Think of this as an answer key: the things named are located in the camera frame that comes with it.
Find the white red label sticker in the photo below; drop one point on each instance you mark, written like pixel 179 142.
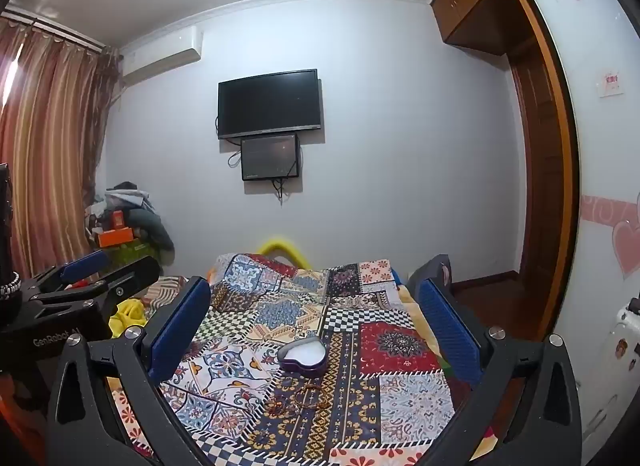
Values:
pixel 610 81

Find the small black wall monitor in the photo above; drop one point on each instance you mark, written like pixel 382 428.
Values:
pixel 270 156

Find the striped brown curtain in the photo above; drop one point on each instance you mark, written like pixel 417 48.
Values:
pixel 50 145

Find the dark curtain rail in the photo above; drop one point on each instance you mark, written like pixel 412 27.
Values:
pixel 55 30

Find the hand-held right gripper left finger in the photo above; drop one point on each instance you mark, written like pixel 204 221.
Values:
pixel 180 331

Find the black wall television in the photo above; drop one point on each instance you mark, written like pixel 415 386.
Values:
pixel 269 103

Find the white suitcase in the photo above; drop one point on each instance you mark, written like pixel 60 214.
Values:
pixel 617 371

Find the striped brown bedding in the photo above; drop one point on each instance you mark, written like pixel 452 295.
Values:
pixel 167 288

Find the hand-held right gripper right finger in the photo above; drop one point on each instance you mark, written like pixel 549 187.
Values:
pixel 450 331

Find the purple heart-shaped jewelry box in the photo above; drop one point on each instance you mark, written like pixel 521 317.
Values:
pixel 302 356

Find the patchwork printed blanket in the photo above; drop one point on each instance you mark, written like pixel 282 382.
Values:
pixel 310 306

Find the yellow foam tube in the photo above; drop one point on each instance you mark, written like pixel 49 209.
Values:
pixel 280 246

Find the pink heart wall sticker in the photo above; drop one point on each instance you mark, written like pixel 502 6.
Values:
pixel 625 241

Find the yellow cloth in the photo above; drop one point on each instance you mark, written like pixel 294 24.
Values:
pixel 129 318

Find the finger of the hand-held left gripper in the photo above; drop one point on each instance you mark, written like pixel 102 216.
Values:
pixel 82 267
pixel 127 283

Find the orange box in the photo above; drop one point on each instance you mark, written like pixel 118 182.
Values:
pixel 116 237

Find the brown wooden door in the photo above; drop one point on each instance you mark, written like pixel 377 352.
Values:
pixel 530 170

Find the white air conditioner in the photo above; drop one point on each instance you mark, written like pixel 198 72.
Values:
pixel 160 58

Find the dark bag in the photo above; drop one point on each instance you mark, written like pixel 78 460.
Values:
pixel 435 271

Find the white sliding wardrobe door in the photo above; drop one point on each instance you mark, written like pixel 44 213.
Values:
pixel 595 145

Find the pile of clothes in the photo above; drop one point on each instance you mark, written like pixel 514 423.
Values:
pixel 145 218

